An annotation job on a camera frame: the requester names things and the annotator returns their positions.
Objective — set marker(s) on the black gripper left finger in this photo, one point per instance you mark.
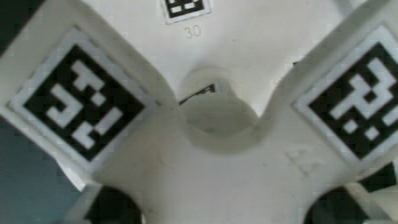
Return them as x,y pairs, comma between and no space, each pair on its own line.
103,207

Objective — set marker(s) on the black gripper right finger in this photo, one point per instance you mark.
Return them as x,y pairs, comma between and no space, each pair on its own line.
343,206

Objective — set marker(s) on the white round table top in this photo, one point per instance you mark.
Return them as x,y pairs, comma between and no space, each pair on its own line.
309,52

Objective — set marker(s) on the white cross-shaped table base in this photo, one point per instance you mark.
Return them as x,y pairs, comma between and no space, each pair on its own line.
69,98

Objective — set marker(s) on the white cylindrical table leg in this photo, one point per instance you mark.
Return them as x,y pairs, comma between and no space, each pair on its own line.
219,113

